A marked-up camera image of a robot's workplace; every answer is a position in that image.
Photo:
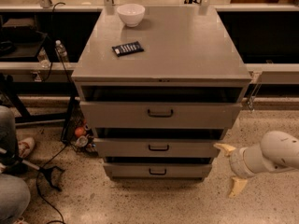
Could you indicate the grey top drawer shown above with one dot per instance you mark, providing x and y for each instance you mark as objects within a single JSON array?
[{"x": 159, "y": 115}]

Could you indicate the black grabber tool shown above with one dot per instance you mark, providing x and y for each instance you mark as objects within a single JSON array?
[{"x": 46, "y": 172}]

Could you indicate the clear plastic water bottle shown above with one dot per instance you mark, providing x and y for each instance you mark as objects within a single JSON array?
[{"x": 61, "y": 52}]

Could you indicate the grey bottom drawer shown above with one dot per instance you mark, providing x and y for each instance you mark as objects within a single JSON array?
[{"x": 157, "y": 170}]

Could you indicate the black side table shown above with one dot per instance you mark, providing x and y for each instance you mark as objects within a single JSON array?
[{"x": 22, "y": 40}]

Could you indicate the grey trouser leg upper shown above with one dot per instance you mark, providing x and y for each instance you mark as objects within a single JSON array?
[{"x": 8, "y": 139}]

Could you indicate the grey metal drawer cabinet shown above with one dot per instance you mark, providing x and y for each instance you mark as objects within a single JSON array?
[{"x": 187, "y": 58}]

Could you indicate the black snack bar packet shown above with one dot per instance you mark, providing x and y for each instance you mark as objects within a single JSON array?
[{"x": 126, "y": 49}]

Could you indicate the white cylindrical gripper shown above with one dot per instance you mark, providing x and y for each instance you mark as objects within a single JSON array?
[{"x": 237, "y": 163}]

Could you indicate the white sneaker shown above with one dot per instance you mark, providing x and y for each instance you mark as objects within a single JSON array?
[{"x": 26, "y": 146}]

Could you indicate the orange ball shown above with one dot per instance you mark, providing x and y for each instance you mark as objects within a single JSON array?
[{"x": 80, "y": 131}]

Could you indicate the grey drawer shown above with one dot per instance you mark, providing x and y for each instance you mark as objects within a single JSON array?
[
  {"x": 173, "y": 148},
  {"x": 157, "y": 170},
  {"x": 159, "y": 115}
]

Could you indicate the white ceramic bowl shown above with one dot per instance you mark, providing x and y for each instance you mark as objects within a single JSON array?
[{"x": 131, "y": 14}]

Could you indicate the black wire basket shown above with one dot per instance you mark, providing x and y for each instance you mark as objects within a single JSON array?
[{"x": 72, "y": 120}]

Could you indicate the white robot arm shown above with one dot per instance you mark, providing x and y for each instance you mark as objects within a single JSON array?
[{"x": 276, "y": 153}]

